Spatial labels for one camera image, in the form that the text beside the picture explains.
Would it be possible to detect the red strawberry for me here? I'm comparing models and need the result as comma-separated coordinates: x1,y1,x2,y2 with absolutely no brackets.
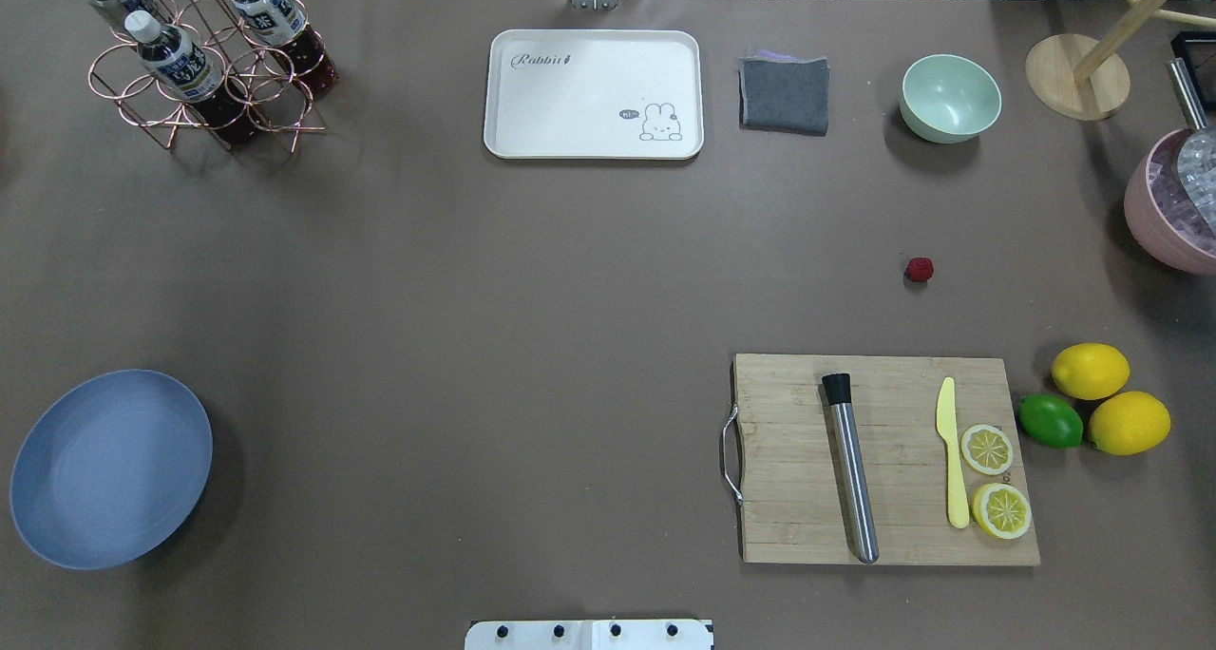
903,258,935,283

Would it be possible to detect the blue round plate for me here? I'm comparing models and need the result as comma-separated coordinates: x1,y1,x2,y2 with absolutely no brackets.
9,369,214,569

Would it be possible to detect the cream rabbit tray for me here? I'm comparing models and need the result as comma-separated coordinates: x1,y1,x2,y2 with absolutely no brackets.
483,29,705,162

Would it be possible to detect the steel muddler black tip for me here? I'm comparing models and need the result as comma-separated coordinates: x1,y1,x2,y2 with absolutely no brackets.
822,373,879,564

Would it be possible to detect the grey folded cloth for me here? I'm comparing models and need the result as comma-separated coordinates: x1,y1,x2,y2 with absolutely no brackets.
738,49,831,136

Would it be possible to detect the wooden cutting board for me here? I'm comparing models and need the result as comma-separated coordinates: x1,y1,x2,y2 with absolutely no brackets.
732,354,1038,567

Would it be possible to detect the yellow plastic knife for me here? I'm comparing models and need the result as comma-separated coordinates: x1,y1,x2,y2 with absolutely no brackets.
935,375,970,529

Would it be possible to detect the mint green bowl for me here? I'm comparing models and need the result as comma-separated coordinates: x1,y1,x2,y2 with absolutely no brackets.
900,55,1003,145

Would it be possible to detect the lemon half upper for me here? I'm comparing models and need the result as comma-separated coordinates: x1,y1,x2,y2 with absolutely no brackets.
959,424,1015,476

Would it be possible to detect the lemon half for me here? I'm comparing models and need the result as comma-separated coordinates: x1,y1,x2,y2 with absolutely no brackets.
970,484,1031,539
959,424,1015,476

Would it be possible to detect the lemon half lower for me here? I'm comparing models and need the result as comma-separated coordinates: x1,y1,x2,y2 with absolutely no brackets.
970,484,1031,539

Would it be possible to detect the green lime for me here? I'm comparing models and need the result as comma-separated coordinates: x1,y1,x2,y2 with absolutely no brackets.
1017,394,1083,450

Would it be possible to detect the yellow lemon upper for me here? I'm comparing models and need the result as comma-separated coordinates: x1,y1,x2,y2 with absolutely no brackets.
1049,341,1131,400

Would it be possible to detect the yellow lemon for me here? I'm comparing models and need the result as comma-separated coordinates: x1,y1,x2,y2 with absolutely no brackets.
1090,391,1172,456
1049,341,1131,400

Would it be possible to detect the wooden cup stand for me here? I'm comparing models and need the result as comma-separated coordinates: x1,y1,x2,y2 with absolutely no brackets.
1025,0,1215,121

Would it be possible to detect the yellow lemon lower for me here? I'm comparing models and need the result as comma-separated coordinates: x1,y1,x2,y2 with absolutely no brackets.
1090,391,1172,456

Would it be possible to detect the pink bowl with ice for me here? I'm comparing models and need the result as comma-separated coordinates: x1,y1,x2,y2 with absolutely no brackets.
1124,129,1215,275

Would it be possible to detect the metal ice scoop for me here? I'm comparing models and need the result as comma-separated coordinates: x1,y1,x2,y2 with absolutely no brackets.
1169,57,1215,233

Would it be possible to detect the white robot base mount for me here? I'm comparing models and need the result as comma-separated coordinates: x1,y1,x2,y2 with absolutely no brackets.
465,617,715,649

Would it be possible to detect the copper wire bottle rack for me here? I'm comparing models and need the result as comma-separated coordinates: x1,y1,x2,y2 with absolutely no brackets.
88,0,338,152

